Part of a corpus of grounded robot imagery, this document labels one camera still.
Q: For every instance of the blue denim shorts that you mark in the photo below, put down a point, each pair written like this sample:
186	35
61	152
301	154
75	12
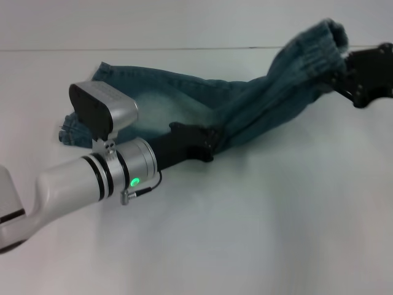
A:
245	101

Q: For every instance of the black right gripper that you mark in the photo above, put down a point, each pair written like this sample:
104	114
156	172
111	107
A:
371	73

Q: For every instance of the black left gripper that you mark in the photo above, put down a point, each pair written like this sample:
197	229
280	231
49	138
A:
178	144

